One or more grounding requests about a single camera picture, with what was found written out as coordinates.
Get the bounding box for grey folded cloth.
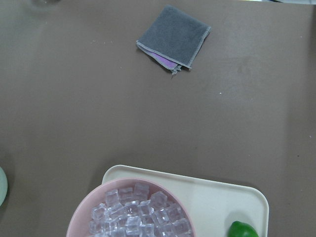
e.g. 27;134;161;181
136;5;211;74

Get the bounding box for pink bowl of ice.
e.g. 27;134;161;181
66;178;196;237

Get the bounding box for mint green bowl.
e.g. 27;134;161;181
0;167;8;205

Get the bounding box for green lime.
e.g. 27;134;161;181
228;221;259;237

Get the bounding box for cream serving tray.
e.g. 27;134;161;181
102;165;269;237

